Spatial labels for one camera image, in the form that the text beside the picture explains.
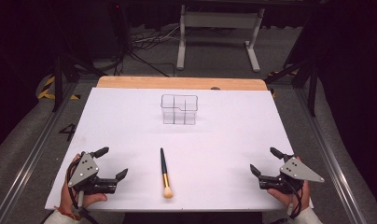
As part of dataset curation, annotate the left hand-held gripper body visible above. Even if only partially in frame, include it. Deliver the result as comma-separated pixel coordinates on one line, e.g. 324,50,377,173
67,151,119,195

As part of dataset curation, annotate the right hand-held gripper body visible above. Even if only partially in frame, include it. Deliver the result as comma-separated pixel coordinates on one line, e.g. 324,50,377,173
258,154,325,193

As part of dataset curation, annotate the black and gold makeup brush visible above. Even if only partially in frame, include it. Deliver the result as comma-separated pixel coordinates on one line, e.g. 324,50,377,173
160,147,175,200

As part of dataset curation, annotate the clear plastic organizer box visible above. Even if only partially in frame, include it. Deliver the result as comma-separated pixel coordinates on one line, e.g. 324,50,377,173
160,93,199,126

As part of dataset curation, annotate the person's right hand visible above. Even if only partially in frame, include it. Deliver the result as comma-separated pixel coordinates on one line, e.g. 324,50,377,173
266,179,312,215

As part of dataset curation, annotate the person's left hand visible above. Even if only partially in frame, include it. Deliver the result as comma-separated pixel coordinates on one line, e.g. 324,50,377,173
60,154,108,213

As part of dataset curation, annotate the white table mat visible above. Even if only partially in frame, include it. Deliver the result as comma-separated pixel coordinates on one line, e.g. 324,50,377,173
44,87,314,213

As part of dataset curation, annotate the yellow and black floor tape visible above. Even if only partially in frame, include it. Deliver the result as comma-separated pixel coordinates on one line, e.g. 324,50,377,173
36,76,81,101

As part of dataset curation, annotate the black tripod stand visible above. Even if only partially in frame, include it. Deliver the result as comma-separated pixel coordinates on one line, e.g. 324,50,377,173
51,53,109,113
263,58,319,118

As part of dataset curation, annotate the black device with red light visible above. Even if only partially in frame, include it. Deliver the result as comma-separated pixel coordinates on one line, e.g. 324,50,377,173
108,0,133,60

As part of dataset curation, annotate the right hand-held gripper black cable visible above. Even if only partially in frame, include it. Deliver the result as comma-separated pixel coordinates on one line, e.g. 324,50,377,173
283,178,303,219

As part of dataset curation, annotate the hand-held gripper black cable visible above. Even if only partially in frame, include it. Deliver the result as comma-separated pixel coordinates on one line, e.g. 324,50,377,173
66,160,99,224
283,178,303,219

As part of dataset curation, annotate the left hand-held gripper black cable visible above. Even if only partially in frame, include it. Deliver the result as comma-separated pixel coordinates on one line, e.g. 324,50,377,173
66,160,99,224

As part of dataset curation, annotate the aluminium floor rail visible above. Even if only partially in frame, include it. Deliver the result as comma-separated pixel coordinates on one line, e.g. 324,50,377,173
0,81,80,224
296,88,367,224

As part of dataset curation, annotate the orange bracelet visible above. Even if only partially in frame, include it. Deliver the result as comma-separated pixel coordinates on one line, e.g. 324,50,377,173
53,204,82,221

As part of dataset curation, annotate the bundle of floor cables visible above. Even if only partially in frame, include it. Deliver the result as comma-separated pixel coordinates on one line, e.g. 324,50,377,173
130,24,182,77

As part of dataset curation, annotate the white metal stand frame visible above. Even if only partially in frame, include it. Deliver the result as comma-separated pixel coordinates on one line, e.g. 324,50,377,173
175,4,266,74

